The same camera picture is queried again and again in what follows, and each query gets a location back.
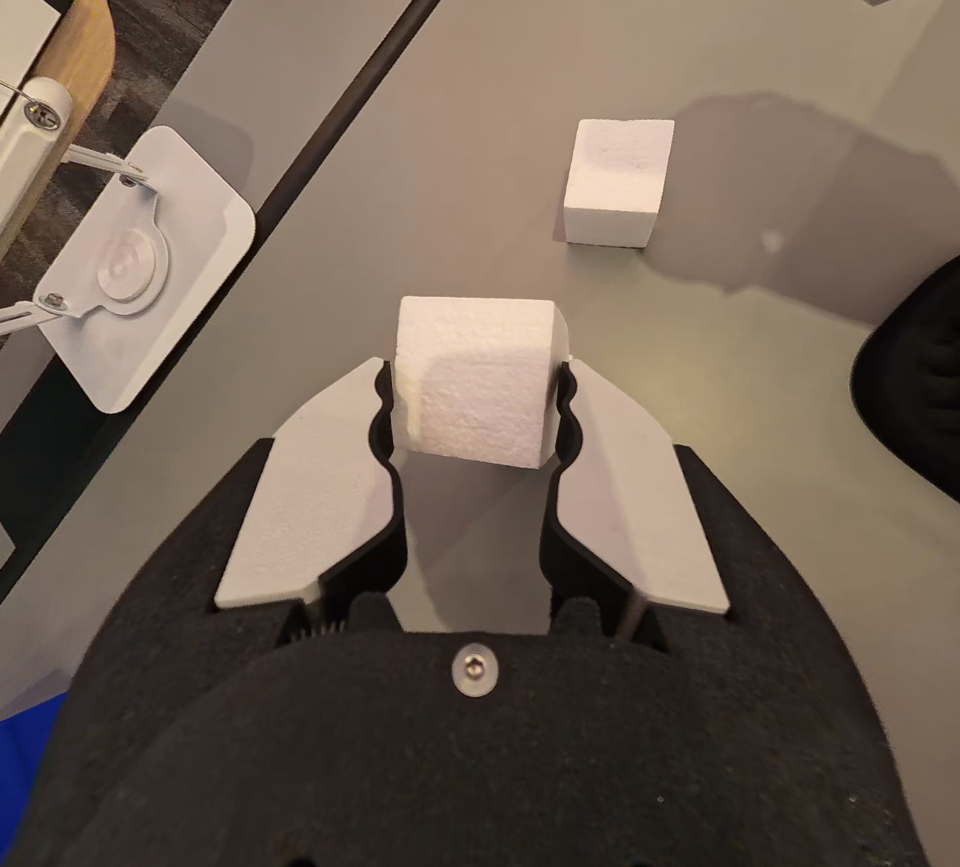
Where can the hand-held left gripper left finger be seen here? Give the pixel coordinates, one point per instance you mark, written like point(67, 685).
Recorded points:
point(315, 499)

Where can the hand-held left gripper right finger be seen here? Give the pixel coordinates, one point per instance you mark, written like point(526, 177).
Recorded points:
point(630, 507)

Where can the white hard foam cube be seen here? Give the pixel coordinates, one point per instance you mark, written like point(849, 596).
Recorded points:
point(480, 387)
point(619, 177)

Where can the white and wooden document stand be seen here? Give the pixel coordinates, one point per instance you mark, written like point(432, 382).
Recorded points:
point(150, 259)

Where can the printed instruction sheet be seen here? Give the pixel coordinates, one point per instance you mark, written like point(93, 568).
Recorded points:
point(19, 27)

